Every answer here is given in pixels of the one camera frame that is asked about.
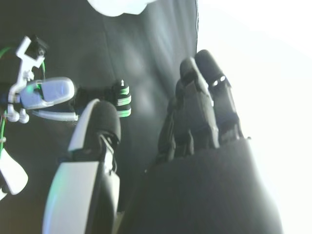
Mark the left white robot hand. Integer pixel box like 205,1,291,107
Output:
42,49,285,234

